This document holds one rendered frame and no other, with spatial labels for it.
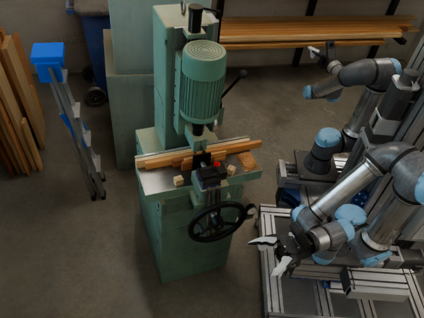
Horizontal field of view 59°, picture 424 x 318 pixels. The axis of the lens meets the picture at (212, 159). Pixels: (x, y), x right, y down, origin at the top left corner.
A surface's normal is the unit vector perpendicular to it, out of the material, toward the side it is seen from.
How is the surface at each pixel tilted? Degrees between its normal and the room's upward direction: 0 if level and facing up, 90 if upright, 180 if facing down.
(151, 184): 0
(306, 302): 0
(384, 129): 90
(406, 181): 90
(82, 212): 0
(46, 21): 90
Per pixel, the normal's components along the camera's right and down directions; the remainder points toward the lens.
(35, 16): 0.22, 0.70
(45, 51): 0.10, -0.71
